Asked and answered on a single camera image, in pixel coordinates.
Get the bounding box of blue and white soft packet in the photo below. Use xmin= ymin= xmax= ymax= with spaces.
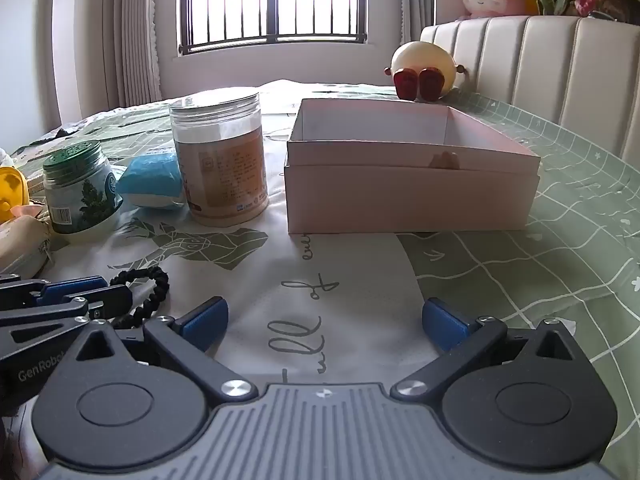
xmin=116 ymin=152 xmax=186 ymax=210

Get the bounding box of yellow plastic toy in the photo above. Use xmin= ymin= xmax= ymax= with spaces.
xmin=0 ymin=165 xmax=28 ymax=226

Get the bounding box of barred window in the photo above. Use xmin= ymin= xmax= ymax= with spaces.
xmin=175 ymin=0 xmax=368 ymax=57

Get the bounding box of black beaded bracelet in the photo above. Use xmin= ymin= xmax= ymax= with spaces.
xmin=107 ymin=266 xmax=171 ymax=332

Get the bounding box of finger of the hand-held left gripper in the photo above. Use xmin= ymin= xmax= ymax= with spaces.
xmin=0 ymin=285 xmax=135 ymax=361
xmin=0 ymin=274 xmax=110 ymax=310

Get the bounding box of cream padded headboard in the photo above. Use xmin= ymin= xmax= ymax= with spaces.
xmin=419 ymin=14 xmax=640 ymax=161

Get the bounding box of pink cardboard box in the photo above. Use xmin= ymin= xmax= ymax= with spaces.
xmin=285 ymin=98 xmax=543 ymax=235

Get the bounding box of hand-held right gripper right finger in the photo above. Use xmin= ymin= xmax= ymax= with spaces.
xmin=390 ymin=297 xmax=582 ymax=404

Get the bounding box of cream egg-shaped plush toy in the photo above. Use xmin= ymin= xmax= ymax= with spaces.
xmin=384 ymin=41 xmax=471 ymax=101

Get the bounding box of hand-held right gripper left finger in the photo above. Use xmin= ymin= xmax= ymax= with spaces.
xmin=65 ymin=296 xmax=257 ymax=404

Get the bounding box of beige fabric pouch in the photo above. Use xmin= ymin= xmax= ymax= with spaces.
xmin=0 ymin=202 xmax=53 ymax=276

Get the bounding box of clear jar with beige label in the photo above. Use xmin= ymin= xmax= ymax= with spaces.
xmin=168 ymin=91 xmax=271 ymax=227

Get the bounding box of green lidded jar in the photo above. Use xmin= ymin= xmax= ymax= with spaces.
xmin=42 ymin=140 xmax=124 ymax=236

